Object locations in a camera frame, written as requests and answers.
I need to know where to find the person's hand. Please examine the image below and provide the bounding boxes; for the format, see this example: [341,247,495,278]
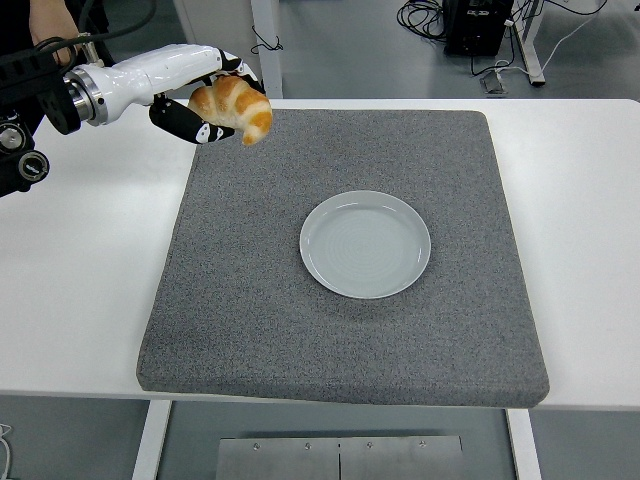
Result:
[28,0,77,66]

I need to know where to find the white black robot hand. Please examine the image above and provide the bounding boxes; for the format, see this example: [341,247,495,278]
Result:
[102,43,266,146]

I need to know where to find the golden croissant bread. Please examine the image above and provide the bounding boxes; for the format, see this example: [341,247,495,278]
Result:
[187,74,274,147]

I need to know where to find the grey round plate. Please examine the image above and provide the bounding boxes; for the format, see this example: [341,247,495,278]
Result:
[299,189,432,300]

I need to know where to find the grey metal plate with screws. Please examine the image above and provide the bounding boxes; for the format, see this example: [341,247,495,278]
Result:
[215,435,466,480]

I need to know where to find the person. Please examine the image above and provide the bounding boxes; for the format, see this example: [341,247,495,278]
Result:
[0,0,110,61]

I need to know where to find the black computer case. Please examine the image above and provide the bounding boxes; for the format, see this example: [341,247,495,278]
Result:
[442,0,516,57]

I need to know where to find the grey speckled mat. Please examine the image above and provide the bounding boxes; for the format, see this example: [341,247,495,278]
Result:
[135,108,551,409]

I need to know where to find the grey floor socket box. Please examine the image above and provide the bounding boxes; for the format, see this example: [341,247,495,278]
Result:
[479,69,510,96]

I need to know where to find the white table leg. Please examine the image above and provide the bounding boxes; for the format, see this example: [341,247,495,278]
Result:
[130,399,174,480]
[504,408,544,480]

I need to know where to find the white desk leg with foot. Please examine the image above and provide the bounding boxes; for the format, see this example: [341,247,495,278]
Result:
[514,0,546,89]

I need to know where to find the black hanging cable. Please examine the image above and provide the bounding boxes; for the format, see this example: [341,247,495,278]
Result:
[249,24,285,55]

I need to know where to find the black coiled floor cables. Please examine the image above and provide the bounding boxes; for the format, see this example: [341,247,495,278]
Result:
[397,0,449,44]

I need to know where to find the thin white cable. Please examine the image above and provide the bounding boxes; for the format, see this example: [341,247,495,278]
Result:
[0,422,14,480]

